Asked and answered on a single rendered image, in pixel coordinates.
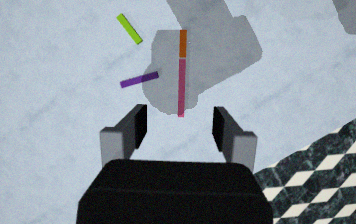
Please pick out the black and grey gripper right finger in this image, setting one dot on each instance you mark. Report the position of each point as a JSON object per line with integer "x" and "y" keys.
{"x": 237, "y": 146}

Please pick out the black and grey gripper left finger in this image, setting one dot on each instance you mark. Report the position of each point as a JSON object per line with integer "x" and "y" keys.
{"x": 120, "y": 141}

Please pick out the pink rod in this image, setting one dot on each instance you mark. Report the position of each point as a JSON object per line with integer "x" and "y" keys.
{"x": 181, "y": 87}

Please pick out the lime green rod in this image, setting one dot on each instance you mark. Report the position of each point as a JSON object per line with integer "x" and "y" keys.
{"x": 131, "y": 31}

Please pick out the orange rod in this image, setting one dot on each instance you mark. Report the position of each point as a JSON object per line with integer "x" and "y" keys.
{"x": 183, "y": 38}

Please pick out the purple rod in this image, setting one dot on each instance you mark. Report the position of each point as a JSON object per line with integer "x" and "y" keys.
{"x": 139, "y": 79}

